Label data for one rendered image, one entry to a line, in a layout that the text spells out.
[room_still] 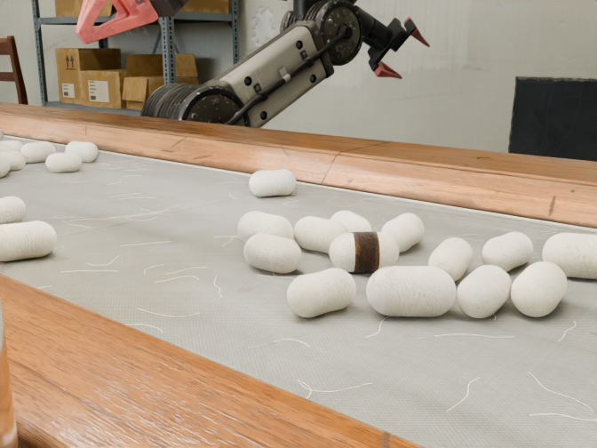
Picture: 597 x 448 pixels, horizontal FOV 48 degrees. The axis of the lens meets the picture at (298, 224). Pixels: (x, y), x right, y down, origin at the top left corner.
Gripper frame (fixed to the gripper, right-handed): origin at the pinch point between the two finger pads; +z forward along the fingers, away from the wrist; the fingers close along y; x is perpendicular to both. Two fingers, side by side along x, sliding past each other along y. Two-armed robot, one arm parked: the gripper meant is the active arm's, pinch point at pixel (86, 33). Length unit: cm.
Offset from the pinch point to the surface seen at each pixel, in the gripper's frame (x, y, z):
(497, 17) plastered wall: 116, -41, -157
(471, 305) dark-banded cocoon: 0, 46, 19
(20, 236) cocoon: -5.4, 24.8, 23.9
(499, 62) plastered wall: 128, -39, -147
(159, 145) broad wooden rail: 11.6, 3.7, 3.1
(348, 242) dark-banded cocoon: 0.2, 39.1, 16.9
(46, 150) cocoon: 6.1, -2.6, 9.9
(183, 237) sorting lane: 1.2, 27.6, 18.3
